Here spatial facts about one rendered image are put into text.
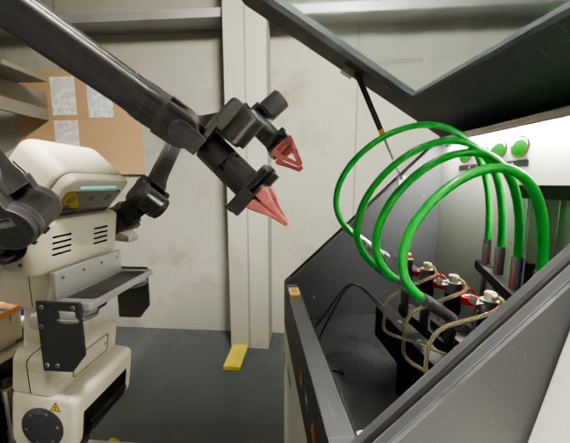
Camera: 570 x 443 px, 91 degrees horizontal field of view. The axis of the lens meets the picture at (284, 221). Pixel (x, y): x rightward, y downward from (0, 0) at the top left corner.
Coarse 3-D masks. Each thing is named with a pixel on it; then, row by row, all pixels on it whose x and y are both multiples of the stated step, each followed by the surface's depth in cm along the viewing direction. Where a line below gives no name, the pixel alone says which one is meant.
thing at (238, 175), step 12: (240, 156) 50; (228, 168) 48; (240, 168) 49; (252, 168) 50; (264, 168) 47; (228, 180) 49; (240, 180) 48; (252, 180) 48; (240, 192) 48; (228, 204) 49
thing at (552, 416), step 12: (564, 348) 32; (564, 360) 32; (564, 372) 31; (552, 384) 32; (564, 384) 31; (552, 396) 32; (564, 396) 31; (552, 408) 32; (564, 408) 31; (540, 420) 32; (552, 420) 31; (564, 420) 30; (540, 432) 32; (552, 432) 31; (564, 432) 30
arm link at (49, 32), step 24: (0, 0) 34; (24, 0) 35; (0, 24) 35; (24, 24) 36; (48, 24) 36; (48, 48) 37; (72, 48) 38; (96, 48) 39; (72, 72) 39; (96, 72) 40; (120, 72) 40; (120, 96) 42; (144, 96) 42; (168, 96) 45; (144, 120) 43; (168, 120) 44; (192, 120) 45
